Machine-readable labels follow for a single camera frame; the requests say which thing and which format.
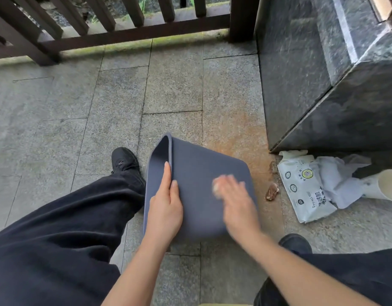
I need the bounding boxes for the person's left hand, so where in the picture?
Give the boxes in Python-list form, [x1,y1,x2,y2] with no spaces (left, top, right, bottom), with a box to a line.
[144,161,184,251]

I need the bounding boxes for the person's right hand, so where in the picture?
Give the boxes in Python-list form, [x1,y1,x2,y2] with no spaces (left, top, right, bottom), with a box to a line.
[215,175,262,243]

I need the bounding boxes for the white wet wipe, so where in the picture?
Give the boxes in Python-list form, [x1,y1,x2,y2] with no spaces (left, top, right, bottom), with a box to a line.
[212,177,225,198]
[310,153,372,210]

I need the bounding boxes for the brown wipe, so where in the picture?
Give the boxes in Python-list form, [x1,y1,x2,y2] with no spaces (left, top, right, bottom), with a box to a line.
[265,183,280,202]

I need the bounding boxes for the dark blue plastic bin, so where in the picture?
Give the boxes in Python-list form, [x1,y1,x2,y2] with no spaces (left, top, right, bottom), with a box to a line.
[142,133,259,244]

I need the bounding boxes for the white wet wipes packet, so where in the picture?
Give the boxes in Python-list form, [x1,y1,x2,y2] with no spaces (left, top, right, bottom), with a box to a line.
[276,150,338,224]

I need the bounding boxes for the person's left forearm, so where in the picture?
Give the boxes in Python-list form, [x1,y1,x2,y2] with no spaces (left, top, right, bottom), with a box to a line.
[101,237,170,306]

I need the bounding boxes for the person's right forearm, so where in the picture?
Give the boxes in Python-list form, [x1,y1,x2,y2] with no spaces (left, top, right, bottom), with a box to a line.
[242,231,380,306]

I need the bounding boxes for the person's black left shoe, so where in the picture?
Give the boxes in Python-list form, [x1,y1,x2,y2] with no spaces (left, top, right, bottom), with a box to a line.
[111,147,141,174]

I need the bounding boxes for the person's black trousers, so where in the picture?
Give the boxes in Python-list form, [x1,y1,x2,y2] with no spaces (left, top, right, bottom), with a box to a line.
[0,170,392,306]

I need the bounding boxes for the white paper cup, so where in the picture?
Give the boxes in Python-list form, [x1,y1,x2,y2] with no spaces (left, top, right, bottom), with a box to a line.
[361,169,392,202]

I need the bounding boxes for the grey granite plinth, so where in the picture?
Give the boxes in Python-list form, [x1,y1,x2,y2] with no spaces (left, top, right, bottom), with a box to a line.
[255,0,392,153]

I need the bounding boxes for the dark wooden railing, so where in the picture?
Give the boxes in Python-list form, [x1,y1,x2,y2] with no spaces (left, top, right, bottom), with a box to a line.
[0,0,261,67]

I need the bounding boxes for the brass trim strip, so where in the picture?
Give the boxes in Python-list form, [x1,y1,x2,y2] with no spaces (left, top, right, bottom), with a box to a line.
[368,0,391,23]

